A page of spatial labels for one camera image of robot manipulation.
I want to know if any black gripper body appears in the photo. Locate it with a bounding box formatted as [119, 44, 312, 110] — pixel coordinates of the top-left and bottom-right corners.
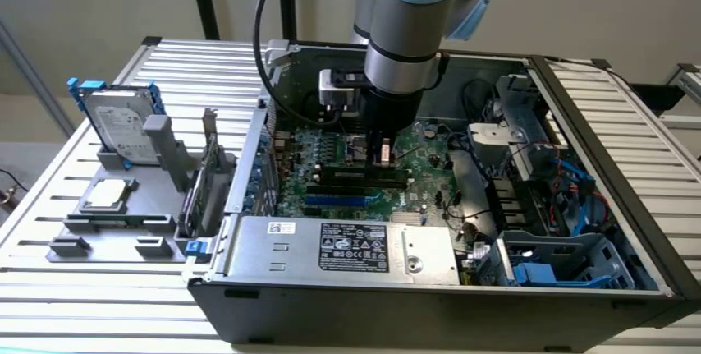
[363, 86, 424, 135]

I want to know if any black RAM slot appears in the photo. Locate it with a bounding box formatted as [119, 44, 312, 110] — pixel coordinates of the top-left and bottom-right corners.
[317, 177, 409, 191]

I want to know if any blue expansion slot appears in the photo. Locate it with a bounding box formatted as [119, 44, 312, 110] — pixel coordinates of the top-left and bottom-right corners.
[304, 193, 369, 208]

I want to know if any CPU socket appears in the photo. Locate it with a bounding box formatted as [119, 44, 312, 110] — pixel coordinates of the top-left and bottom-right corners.
[343, 133, 375, 163]

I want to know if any green motherboard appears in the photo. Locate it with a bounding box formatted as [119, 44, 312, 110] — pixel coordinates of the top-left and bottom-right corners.
[273, 122, 483, 256]

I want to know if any silver chipset heatsink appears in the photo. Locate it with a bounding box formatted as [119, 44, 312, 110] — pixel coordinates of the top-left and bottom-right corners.
[391, 211, 428, 228]

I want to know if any grey case corner latch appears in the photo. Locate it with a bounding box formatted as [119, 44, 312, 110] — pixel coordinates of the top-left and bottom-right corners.
[263, 39, 301, 68]

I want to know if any silver power supply unit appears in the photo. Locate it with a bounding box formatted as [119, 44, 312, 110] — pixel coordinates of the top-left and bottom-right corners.
[223, 215, 460, 286]

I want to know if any black open PC case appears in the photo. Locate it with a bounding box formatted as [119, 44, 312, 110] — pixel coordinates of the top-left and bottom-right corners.
[185, 41, 701, 347]

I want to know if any blue case latch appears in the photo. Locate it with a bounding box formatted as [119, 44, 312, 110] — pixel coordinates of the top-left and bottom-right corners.
[184, 237, 212, 257]

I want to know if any hard disk in blue caddy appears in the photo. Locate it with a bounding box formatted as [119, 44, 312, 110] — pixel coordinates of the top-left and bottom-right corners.
[65, 77, 167, 169]

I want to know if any grey parts rack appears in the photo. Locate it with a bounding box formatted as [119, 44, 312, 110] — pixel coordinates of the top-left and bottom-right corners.
[47, 114, 237, 264]

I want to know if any black box beside table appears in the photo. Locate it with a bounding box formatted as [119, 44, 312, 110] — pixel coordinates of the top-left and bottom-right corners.
[628, 81, 681, 112]

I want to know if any silver CPU chip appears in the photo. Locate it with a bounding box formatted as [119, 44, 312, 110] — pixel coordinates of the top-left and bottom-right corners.
[87, 179, 132, 209]

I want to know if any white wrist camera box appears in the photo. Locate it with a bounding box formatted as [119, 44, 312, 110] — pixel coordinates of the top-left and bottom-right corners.
[317, 67, 367, 116]

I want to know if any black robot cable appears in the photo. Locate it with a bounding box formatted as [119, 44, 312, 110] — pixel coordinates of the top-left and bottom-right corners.
[252, 0, 344, 125]

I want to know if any graphics card with metal bracket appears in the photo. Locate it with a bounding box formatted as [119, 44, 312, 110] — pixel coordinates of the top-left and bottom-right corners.
[180, 108, 237, 237]

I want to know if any blue data wire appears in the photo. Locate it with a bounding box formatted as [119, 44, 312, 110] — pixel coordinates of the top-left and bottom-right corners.
[552, 156, 614, 240]

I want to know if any thin black table cable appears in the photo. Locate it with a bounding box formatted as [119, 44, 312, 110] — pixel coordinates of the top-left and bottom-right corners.
[544, 54, 664, 119]

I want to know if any blue disk bay bracket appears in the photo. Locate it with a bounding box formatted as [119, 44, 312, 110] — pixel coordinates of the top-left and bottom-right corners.
[492, 229, 640, 290]

